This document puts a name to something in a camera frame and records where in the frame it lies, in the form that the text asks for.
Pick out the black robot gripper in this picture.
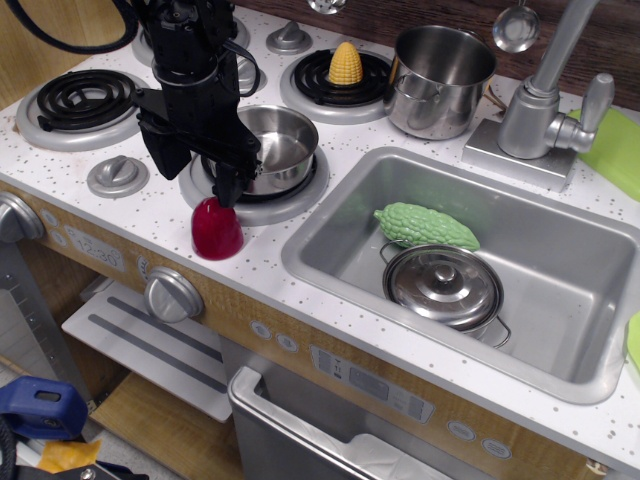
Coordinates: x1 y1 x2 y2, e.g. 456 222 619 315
136 1 259 208

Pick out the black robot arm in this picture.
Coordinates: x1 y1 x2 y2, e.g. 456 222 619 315
132 1 261 208

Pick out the grey stove top knob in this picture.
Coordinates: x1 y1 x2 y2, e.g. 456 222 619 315
87 155 150 198

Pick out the grey stove knob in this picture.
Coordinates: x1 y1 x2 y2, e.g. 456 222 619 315
87 155 150 198
266 21 313 55

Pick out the small steel pan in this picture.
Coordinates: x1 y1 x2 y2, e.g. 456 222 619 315
202 104 320 196

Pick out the grey rear stove knob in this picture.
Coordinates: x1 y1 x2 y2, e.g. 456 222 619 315
266 21 313 55

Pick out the grey oven front knob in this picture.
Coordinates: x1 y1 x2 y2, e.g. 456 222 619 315
144 267 204 324

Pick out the black left rear burner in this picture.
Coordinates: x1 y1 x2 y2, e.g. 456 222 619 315
16 69 148 152

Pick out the black burner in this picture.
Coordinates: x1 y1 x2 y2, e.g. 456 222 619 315
280 49 391 125
16 69 148 152

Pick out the black right rear burner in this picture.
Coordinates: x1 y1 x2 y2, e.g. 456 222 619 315
280 49 391 125

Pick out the white oven rack shelf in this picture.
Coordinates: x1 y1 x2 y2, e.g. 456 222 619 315
62 281 231 423

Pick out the yellow toy corn cob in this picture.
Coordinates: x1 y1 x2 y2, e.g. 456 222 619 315
329 42 364 86

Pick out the grey left edge knob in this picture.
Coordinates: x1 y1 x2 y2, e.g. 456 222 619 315
1 192 45 243

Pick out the hanging steel utensil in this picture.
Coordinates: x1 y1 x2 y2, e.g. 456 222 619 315
307 0 347 15

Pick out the green toy bitter gourd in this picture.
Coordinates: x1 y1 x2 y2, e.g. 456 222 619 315
373 202 480 252

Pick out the large steel pot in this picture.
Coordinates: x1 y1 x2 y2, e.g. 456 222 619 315
383 25 497 140

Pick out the grey dishwasher door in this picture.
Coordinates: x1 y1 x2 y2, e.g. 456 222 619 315
228 367 447 479

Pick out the small steel lidded pot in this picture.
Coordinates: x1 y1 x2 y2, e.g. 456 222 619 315
379 240 512 349

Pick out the blue clamp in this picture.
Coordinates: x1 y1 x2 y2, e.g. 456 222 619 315
1 376 88 440

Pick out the silver toy faucet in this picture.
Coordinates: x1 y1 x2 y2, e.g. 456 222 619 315
462 1 615 192

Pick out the hanging steel ladle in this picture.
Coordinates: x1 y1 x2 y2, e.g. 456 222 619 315
492 1 540 53

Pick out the grey toy sink basin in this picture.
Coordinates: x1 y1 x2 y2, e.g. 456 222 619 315
282 147 639 404

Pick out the green cutting board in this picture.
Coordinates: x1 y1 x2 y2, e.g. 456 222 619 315
578 108 640 201

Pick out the grey front burner ring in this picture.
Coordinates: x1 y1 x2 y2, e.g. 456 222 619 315
178 144 332 227

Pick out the black cable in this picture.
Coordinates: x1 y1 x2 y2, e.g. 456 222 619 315
3 0 141 55

